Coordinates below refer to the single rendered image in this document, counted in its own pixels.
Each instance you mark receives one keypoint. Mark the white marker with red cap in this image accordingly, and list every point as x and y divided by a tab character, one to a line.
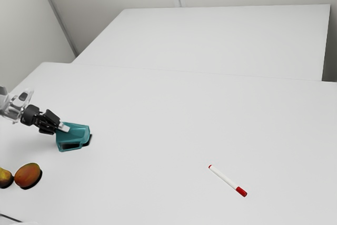
227	180

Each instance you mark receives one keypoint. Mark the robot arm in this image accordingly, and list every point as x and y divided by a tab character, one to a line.
12	105

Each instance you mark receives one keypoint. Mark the yellow red pear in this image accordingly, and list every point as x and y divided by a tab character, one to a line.
4	176

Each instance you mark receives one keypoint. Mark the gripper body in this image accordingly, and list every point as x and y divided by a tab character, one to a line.
29	116

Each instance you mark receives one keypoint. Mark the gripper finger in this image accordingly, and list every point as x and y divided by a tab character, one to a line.
47	129
52	118

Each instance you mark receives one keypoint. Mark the red orange mango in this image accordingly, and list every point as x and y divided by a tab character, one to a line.
27	174

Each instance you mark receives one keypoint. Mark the teal faceted mug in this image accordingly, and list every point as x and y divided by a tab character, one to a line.
72	137

